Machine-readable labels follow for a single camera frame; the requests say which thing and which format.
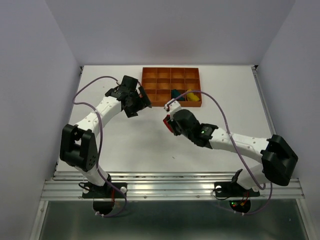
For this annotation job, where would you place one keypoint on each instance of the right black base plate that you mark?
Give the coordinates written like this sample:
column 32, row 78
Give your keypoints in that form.
column 226, row 189

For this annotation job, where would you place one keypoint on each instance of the orange compartment tray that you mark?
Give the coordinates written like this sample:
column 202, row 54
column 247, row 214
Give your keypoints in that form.
column 159, row 81

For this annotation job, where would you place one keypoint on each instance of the teal sock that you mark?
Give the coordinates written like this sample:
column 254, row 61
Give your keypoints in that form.
column 176, row 93

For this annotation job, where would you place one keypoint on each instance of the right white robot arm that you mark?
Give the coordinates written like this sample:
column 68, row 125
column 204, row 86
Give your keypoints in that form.
column 276, row 159

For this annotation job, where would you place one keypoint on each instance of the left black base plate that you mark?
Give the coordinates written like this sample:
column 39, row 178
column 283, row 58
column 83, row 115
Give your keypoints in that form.
column 91, row 191

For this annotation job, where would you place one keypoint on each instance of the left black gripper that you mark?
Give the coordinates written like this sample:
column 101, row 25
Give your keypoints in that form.
column 143, row 102

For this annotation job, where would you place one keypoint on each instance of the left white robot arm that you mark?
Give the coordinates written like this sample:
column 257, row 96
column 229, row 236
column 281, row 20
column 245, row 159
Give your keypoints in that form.
column 79, row 148

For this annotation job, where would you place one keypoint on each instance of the aluminium mounting rail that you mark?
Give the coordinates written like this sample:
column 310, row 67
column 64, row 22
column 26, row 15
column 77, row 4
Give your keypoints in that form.
column 141, row 186

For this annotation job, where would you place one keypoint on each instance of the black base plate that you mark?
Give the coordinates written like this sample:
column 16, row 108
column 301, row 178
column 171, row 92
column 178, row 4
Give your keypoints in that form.
column 226, row 189
column 91, row 191

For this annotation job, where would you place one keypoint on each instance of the red sock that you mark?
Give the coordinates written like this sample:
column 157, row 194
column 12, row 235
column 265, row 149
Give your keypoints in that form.
column 167, row 122

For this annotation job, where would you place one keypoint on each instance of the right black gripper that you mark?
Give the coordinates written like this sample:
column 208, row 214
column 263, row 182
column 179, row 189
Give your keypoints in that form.
column 175, row 131

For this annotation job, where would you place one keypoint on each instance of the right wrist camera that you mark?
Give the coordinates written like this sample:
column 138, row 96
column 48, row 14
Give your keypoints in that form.
column 172, row 107

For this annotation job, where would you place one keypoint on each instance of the yellow bear sock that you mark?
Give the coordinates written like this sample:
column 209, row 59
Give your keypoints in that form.
column 192, row 97

